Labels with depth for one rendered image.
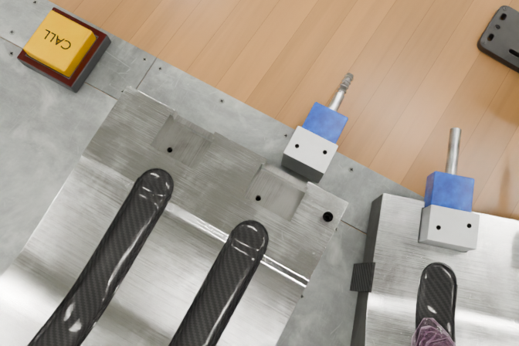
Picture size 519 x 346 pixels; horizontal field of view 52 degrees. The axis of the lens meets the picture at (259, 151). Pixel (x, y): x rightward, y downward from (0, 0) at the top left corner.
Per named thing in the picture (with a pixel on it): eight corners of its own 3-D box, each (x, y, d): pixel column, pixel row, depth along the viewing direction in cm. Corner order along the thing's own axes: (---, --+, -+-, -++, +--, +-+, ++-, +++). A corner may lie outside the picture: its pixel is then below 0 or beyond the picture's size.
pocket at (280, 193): (263, 166, 57) (264, 157, 54) (307, 189, 57) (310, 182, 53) (243, 202, 56) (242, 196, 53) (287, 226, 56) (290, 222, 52)
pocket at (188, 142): (178, 120, 58) (173, 109, 55) (219, 142, 58) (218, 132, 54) (156, 154, 57) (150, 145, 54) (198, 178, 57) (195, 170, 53)
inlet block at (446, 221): (425, 131, 61) (442, 117, 56) (468, 140, 61) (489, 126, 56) (411, 244, 58) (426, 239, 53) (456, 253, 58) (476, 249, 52)
